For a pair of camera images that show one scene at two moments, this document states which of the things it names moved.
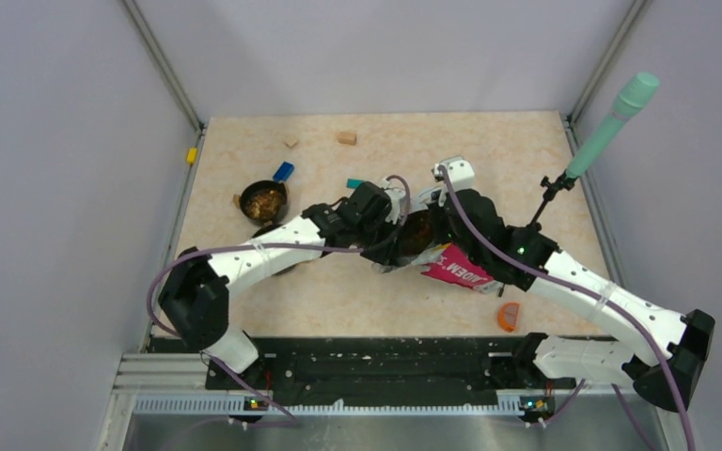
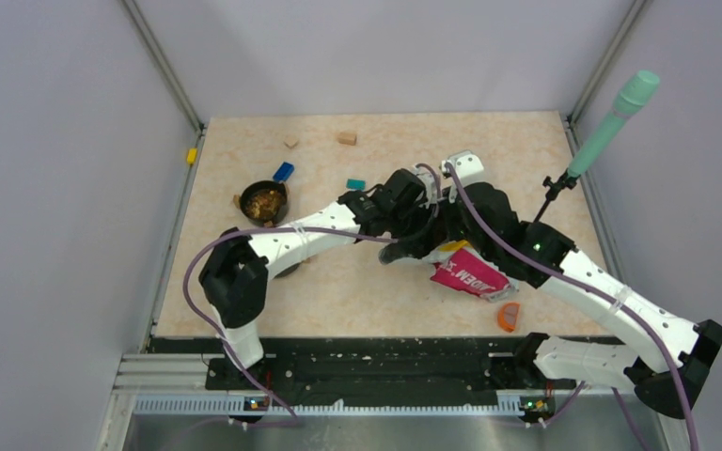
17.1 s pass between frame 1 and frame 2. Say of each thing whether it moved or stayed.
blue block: stayed
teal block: stayed
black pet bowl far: stayed
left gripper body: moved
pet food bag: moved
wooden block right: stayed
